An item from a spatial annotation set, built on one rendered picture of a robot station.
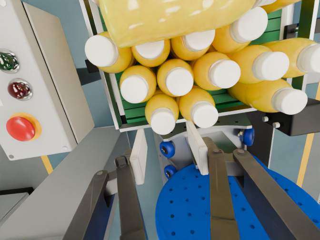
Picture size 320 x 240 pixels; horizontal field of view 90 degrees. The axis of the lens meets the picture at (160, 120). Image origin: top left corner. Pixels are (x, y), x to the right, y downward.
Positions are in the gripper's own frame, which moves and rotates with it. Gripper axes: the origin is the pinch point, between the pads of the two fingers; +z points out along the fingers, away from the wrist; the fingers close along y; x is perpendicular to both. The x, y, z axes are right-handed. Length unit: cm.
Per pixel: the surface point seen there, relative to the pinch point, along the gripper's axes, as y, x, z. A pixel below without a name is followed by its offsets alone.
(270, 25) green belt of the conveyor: 27.2, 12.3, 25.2
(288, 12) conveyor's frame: 31.3, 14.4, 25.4
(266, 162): 81, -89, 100
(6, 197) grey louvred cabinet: -160, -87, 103
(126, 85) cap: -4.5, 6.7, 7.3
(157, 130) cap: -1.3, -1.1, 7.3
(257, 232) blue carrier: 11.2, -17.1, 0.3
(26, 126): -18.2, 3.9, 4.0
